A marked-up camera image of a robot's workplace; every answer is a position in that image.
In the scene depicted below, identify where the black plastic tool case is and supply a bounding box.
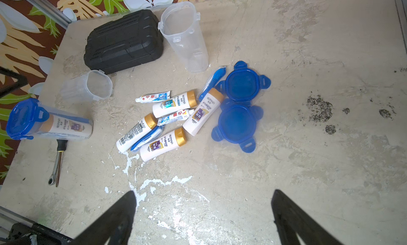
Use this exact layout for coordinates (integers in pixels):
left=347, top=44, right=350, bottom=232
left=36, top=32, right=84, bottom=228
left=84, top=10, right=164, bottom=74

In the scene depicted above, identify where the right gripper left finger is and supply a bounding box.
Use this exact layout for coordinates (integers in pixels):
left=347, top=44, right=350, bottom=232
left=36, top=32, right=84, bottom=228
left=71, top=190, right=137, bottom=245

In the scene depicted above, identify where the toothpaste tube top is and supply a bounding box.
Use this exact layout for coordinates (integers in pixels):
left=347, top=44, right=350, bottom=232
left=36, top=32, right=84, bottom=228
left=135, top=91, right=171, bottom=104

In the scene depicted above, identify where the white bottle upper horizontal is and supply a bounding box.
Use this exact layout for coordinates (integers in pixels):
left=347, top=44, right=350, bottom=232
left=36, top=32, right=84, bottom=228
left=153, top=90, right=198, bottom=118

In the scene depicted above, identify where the white bottle barcode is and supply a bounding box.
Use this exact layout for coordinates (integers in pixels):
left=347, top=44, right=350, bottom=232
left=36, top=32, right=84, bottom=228
left=116, top=113, right=158, bottom=153

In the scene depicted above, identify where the blue toothbrush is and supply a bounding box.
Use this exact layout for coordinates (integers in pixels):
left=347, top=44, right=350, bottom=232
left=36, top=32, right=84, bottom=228
left=130, top=125, right=165, bottom=152
left=198, top=66, right=226, bottom=102

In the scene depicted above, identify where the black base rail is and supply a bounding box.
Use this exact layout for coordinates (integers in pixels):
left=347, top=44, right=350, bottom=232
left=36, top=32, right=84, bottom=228
left=1, top=207, right=73, bottom=245

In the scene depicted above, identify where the toothpaste tube middle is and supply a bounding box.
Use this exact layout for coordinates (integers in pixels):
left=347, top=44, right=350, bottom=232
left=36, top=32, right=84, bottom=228
left=158, top=109, right=195, bottom=126

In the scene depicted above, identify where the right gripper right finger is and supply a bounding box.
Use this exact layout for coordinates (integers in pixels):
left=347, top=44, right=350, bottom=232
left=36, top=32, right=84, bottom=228
left=271, top=189, right=342, bottom=245

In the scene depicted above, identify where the white bottle purple label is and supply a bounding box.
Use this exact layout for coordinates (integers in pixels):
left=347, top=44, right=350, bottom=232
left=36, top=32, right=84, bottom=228
left=140, top=127, right=187, bottom=162

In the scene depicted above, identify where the toothpaste tube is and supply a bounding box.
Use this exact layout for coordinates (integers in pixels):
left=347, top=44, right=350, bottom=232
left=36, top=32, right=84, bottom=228
left=135, top=91, right=171, bottom=104
left=158, top=109, right=195, bottom=126

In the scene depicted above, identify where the blue lid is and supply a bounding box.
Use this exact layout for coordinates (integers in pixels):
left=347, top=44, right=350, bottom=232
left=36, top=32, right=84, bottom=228
left=6, top=98, right=50, bottom=140
left=215, top=60, right=271, bottom=102
left=211, top=99, right=264, bottom=153

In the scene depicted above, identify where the black yellow screwdriver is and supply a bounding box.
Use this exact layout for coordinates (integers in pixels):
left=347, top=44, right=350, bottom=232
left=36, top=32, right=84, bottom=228
left=48, top=140, right=68, bottom=187

